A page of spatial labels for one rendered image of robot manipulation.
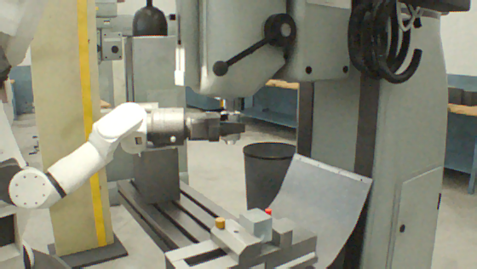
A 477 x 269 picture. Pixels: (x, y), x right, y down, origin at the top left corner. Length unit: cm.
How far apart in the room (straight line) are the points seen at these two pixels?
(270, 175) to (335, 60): 194
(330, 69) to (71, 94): 188
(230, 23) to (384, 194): 64
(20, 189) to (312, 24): 69
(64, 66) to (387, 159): 198
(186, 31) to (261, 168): 208
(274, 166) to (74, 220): 150
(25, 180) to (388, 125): 87
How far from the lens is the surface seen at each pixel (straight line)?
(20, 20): 86
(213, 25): 73
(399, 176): 109
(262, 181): 278
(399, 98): 102
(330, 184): 111
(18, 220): 131
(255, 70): 76
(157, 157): 119
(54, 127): 247
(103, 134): 78
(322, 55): 85
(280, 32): 75
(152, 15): 72
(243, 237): 79
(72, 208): 264
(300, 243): 87
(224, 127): 81
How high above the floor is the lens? 141
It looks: 13 degrees down
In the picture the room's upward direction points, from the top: straight up
